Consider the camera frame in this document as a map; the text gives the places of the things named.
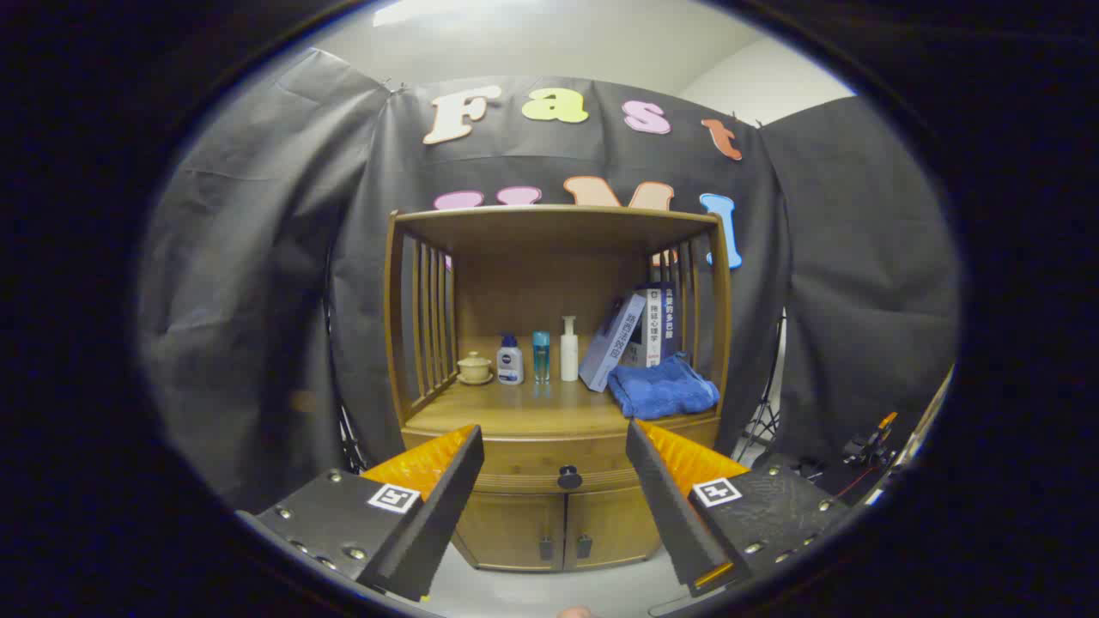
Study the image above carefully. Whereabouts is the wooden cabinet door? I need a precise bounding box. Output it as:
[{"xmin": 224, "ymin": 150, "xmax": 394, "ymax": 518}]
[
  {"xmin": 453, "ymin": 491, "xmax": 566, "ymax": 572},
  {"xmin": 565, "ymin": 486, "xmax": 662, "ymax": 569}
]

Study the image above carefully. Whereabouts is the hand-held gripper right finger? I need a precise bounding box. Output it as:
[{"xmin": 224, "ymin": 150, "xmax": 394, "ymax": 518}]
[{"xmin": 626, "ymin": 419, "xmax": 851, "ymax": 598}]

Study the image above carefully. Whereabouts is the black light stand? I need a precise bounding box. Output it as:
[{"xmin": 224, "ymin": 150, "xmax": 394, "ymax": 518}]
[{"xmin": 738, "ymin": 313, "xmax": 786, "ymax": 464}]

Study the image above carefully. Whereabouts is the wooden drawer with black knob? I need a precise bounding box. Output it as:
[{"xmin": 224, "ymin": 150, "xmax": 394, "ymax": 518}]
[{"xmin": 401, "ymin": 429, "xmax": 722, "ymax": 496}]

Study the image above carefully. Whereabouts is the lavender book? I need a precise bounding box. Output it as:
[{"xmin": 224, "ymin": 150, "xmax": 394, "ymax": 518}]
[{"xmin": 579, "ymin": 294, "xmax": 647, "ymax": 393}]

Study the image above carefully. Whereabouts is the black device with orange part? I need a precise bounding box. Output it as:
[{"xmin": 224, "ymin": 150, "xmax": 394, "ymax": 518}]
[{"xmin": 841, "ymin": 412, "xmax": 898, "ymax": 469}]

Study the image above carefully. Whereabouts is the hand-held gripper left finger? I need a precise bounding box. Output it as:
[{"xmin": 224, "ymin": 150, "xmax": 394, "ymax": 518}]
[{"xmin": 236, "ymin": 424, "xmax": 485, "ymax": 603}]

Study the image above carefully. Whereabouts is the blue towel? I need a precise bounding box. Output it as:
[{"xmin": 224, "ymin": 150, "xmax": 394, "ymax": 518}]
[{"xmin": 607, "ymin": 352, "xmax": 720, "ymax": 421}]

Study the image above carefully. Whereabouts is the white bottle with blue cap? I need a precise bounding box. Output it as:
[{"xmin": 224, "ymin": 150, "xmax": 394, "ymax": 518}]
[{"xmin": 496, "ymin": 334, "xmax": 525, "ymax": 385}]

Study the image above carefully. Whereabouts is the wooden cabinet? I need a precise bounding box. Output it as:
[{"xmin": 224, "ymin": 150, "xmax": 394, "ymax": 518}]
[{"xmin": 384, "ymin": 204, "xmax": 732, "ymax": 573}]

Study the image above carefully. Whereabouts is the wooden countertop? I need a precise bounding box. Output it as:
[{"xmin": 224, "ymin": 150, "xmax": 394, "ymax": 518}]
[{"xmin": 404, "ymin": 336, "xmax": 720, "ymax": 437}]

